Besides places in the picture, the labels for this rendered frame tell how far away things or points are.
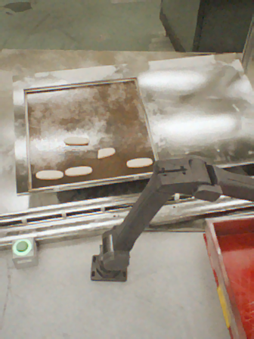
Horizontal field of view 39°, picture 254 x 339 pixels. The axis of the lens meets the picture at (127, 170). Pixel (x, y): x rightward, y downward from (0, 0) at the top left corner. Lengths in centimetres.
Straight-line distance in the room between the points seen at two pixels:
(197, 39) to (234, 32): 29
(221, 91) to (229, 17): 135
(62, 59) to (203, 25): 124
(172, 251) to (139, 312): 24
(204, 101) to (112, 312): 95
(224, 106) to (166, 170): 84
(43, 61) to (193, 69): 83
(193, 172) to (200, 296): 50
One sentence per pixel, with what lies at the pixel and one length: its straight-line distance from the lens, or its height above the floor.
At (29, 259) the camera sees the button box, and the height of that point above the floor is 87.
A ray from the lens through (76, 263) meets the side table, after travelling 127.
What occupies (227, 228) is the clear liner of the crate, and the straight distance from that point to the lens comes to 130.
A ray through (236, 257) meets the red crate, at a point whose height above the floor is 82.
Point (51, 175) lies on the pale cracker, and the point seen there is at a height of 91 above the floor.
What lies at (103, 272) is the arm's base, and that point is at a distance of 119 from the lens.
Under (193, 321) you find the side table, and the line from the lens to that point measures 121.
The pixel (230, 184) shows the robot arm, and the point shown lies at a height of 126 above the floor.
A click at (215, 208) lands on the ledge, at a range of 136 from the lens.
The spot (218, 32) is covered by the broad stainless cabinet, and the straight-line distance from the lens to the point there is 302.
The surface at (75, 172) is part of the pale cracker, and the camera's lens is 137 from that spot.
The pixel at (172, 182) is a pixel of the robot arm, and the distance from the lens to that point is 83.
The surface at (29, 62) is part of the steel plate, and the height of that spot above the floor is 82.
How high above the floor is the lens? 196
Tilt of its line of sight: 50 degrees down
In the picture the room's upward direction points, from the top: straight up
